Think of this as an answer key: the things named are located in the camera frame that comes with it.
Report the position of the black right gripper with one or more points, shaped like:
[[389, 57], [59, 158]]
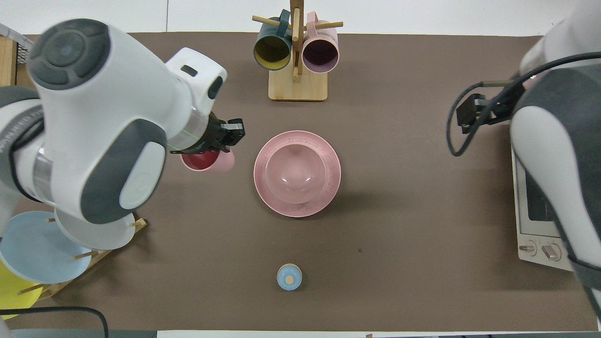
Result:
[[504, 103]]

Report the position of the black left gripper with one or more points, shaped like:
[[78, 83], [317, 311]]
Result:
[[211, 136]]

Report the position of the pink bowl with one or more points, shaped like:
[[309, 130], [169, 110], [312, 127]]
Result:
[[296, 173]]

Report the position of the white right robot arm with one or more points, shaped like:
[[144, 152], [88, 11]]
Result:
[[558, 155]]

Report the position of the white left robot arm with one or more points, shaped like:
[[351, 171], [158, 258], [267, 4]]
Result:
[[94, 122]]

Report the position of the wooden mug tree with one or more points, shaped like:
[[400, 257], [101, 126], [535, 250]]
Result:
[[298, 87]]

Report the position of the dark teal mug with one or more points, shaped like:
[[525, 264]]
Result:
[[272, 51]]

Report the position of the pink plate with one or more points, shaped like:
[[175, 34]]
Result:
[[331, 178]]

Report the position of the brown table mat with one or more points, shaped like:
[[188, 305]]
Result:
[[399, 211]]

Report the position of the white toaster oven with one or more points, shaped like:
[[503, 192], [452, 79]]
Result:
[[530, 225]]

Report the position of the pink mug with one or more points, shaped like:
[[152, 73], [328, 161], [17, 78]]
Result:
[[320, 54]]

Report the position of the grey plate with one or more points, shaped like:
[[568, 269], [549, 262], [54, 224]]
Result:
[[112, 239]]

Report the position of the wooden plate rack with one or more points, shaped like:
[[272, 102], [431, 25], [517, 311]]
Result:
[[101, 256]]

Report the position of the light blue plate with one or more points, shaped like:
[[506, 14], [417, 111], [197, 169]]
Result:
[[37, 249]]

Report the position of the light wooden shelf board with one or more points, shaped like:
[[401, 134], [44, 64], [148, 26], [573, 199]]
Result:
[[5, 61]]

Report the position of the yellow plate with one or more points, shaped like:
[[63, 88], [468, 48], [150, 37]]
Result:
[[11, 293]]

